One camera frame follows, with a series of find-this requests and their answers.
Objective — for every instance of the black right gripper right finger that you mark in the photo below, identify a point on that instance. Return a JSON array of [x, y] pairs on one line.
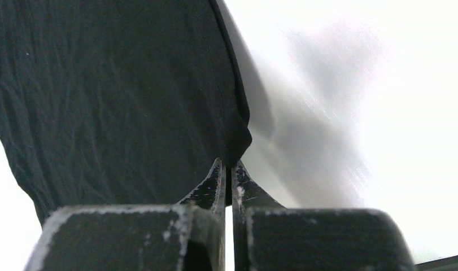
[[269, 236]]

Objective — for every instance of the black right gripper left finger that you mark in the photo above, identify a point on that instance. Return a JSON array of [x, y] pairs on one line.
[[188, 235]]

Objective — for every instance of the black t shirt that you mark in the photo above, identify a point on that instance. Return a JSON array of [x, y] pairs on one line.
[[117, 102]]

